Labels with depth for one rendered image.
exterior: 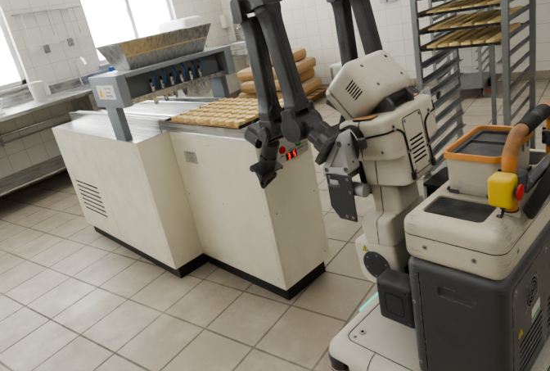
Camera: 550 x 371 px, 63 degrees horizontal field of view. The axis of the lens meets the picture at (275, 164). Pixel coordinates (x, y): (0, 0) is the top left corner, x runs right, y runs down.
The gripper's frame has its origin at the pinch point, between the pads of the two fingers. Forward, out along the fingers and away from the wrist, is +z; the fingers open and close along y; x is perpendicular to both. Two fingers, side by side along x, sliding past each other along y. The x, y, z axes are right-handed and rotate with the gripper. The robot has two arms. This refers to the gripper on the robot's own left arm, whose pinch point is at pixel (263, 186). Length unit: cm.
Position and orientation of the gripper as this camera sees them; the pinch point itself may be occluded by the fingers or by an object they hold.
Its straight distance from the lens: 157.9
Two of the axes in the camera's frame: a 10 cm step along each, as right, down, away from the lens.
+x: 6.9, 5.3, -4.8
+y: -7.0, 3.6, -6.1
